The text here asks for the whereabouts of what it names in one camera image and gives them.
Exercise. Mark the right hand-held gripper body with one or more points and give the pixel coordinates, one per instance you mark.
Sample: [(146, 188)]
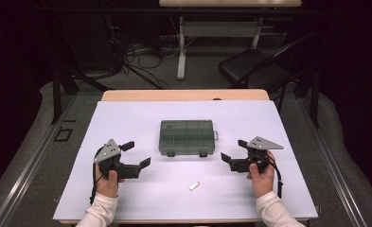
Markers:
[(256, 154)]

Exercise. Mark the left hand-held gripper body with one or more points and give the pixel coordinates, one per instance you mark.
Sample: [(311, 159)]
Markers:
[(108, 151)]

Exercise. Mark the silver flash drive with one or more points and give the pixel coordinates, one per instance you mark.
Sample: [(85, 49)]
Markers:
[(194, 186)]

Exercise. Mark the clear grey compartment storage box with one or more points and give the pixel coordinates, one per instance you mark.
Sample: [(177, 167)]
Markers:
[(186, 137)]

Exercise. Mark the person's right hand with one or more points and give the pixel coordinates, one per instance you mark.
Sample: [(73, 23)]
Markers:
[(262, 184)]

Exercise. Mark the person's left hand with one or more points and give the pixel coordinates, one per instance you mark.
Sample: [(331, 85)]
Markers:
[(106, 186)]

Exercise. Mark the black folding chair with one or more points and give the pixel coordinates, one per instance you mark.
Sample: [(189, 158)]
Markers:
[(246, 67)]

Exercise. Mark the black metal stand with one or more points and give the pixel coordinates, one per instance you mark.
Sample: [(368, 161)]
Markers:
[(314, 97), (56, 94)]

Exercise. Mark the white desk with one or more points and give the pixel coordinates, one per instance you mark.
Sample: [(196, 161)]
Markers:
[(218, 29)]

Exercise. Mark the silver floor rail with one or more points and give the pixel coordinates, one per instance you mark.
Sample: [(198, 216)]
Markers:
[(335, 170), (26, 170)]

